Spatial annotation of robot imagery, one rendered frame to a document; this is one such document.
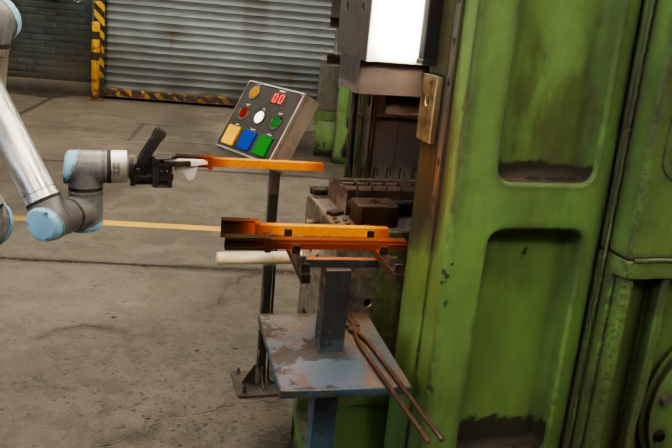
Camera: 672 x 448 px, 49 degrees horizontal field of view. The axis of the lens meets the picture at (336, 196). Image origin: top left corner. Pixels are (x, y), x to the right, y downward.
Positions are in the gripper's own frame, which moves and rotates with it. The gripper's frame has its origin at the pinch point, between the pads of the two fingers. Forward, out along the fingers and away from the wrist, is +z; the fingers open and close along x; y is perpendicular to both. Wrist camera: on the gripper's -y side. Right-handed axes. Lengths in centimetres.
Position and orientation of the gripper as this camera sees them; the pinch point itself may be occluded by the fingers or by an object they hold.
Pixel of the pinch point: (202, 159)
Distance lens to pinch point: 210.4
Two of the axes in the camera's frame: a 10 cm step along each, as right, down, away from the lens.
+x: 2.7, 2.8, -9.2
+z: 9.6, -0.1, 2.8
